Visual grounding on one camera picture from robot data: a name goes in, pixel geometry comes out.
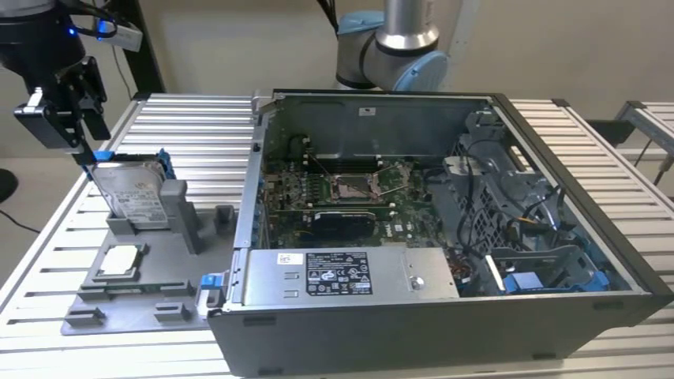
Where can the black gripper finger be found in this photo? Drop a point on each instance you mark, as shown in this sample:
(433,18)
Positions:
(92,98)
(44,126)

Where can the hard disk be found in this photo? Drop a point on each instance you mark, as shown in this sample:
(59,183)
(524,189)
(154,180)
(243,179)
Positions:
(131,189)

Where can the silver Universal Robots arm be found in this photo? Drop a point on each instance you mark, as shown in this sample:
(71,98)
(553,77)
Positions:
(406,39)

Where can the blue plastic disk carrier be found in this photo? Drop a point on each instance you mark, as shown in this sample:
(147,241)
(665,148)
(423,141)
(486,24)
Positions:
(521,282)

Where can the grey metal disk bay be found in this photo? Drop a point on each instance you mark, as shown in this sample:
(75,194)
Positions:
(548,252)

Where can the round black base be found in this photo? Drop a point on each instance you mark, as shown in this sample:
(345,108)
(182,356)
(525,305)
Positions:
(6,185)

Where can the silver CPU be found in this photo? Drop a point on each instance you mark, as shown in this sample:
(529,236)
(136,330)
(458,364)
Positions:
(120,260)

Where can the grey plastic parts rack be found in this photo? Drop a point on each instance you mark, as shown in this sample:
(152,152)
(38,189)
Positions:
(158,272)

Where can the green RAM stick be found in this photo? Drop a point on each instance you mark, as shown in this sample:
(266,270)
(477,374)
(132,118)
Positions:
(134,291)

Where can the blue case latch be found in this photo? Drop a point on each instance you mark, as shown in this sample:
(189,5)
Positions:
(211,282)

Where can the CPU socket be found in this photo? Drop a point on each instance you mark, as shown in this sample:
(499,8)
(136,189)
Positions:
(350,187)

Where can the green motherboard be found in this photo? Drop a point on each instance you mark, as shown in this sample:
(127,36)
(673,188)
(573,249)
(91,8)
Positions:
(410,221)

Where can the grey power supply unit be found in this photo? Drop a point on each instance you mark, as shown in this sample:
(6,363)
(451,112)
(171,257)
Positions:
(390,276)

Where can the grey metal drive cage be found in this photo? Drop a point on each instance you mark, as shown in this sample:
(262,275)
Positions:
(490,189)

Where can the grey open PC case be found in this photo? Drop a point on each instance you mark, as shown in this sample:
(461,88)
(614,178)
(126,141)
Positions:
(369,343)

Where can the black metal post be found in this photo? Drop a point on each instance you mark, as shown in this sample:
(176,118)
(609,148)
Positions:
(147,67)

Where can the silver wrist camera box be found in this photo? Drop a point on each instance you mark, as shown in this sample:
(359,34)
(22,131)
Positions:
(123,37)

